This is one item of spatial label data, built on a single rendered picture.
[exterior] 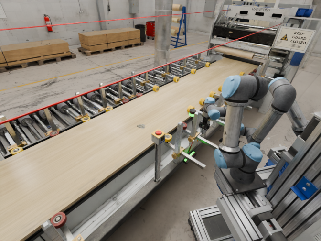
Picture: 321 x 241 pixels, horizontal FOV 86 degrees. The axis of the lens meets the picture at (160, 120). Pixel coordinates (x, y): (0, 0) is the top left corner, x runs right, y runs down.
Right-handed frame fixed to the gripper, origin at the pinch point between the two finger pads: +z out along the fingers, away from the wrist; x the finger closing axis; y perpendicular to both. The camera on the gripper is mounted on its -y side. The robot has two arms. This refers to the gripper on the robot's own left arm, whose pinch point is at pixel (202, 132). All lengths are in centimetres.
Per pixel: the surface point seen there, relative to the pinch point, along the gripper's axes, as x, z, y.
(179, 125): -17.3, -16.5, 19.4
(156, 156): -26, -1, 44
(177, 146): -17.0, 7.0, 19.5
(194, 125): -8.7, -1.9, -4.1
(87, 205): -63, 26, 84
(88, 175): -68, 9, 71
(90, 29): -568, 37, -521
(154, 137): -28, -21, 45
